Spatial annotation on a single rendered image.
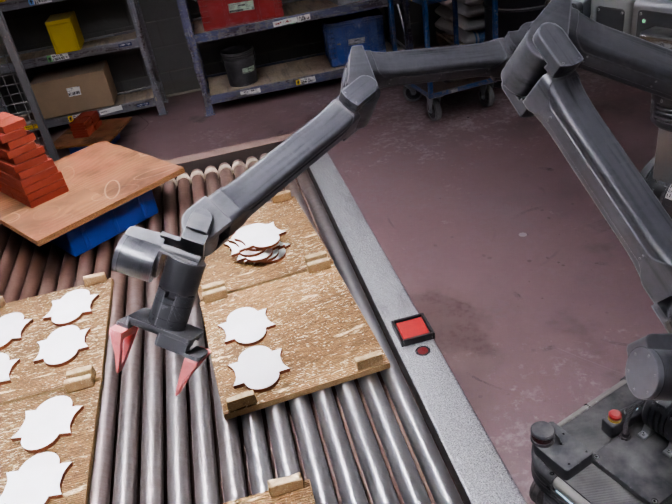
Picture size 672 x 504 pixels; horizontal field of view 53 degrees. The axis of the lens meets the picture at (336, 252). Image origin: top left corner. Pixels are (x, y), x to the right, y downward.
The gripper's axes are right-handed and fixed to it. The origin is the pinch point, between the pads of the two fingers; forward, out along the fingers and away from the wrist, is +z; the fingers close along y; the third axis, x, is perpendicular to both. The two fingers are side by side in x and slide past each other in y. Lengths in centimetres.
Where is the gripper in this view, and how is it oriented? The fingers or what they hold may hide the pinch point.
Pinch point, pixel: (149, 378)
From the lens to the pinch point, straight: 107.5
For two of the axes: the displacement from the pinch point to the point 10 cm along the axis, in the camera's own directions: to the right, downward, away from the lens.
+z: -3.3, 9.3, 1.6
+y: -9.3, -3.5, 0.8
